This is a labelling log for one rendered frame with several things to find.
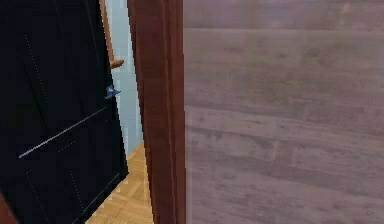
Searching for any black room door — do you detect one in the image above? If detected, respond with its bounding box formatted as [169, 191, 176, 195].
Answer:
[0, 0, 130, 224]

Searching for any reddish brown door frame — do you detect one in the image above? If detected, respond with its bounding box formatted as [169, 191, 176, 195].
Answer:
[126, 0, 187, 224]

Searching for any brown wooden window frame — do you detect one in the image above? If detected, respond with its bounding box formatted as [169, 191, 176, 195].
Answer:
[98, 0, 125, 70]

